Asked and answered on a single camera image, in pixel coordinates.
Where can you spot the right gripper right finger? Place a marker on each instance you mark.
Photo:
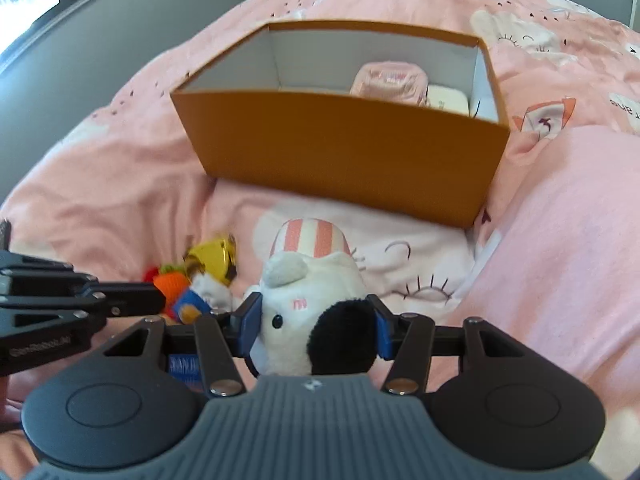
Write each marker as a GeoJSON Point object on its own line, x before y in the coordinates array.
{"type": "Point", "coordinates": [407, 341]}

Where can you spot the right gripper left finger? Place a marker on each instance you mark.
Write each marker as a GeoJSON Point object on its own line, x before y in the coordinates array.
{"type": "Point", "coordinates": [220, 339]}

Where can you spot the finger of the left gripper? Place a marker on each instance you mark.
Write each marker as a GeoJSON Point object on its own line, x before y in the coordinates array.
{"type": "Point", "coordinates": [122, 300]}

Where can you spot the orange crochet fruit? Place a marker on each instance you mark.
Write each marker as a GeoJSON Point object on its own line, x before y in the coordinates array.
{"type": "Point", "coordinates": [172, 285]}

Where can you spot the sailor duck plush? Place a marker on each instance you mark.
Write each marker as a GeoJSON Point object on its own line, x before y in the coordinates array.
{"type": "Point", "coordinates": [205, 295]}

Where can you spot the blue ocean park tag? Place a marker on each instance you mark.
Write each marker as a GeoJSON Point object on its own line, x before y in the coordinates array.
{"type": "Point", "coordinates": [185, 368]}

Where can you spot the yellow plastic toy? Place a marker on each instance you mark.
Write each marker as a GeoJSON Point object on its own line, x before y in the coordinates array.
{"type": "Point", "coordinates": [217, 257]}

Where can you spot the white dog plush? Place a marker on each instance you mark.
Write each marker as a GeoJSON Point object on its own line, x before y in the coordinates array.
{"type": "Point", "coordinates": [315, 316]}

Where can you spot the orange cardboard box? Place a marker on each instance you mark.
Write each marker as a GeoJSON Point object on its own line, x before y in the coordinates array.
{"type": "Point", "coordinates": [275, 110]}

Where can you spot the pink fabric pouch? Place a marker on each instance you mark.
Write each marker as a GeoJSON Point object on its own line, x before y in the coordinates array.
{"type": "Point", "coordinates": [399, 82]}

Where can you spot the white small box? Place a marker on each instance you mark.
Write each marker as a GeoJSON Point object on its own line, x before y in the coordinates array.
{"type": "Point", "coordinates": [447, 99]}

